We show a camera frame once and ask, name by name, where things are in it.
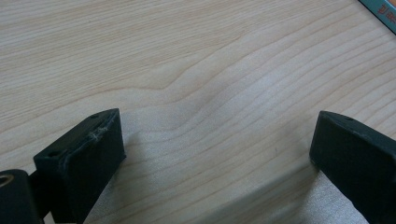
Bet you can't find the colourful picture book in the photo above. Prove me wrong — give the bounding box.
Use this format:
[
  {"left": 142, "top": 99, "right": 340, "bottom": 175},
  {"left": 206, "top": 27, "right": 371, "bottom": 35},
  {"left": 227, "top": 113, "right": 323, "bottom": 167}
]
[{"left": 358, "top": 0, "right": 396, "bottom": 35}]

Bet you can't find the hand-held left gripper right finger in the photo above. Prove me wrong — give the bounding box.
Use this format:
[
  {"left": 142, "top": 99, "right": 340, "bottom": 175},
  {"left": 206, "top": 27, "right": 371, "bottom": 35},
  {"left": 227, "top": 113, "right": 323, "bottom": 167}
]
[{"left": 309, "top": 110, "right": 396, "bottom": 224}]

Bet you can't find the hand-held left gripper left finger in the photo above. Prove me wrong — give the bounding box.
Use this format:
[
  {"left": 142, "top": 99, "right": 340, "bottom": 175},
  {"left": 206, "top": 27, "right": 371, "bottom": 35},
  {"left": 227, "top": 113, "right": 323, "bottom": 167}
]
[{"left": 29, "top": 107, "right": 127, "bottom": 224}]

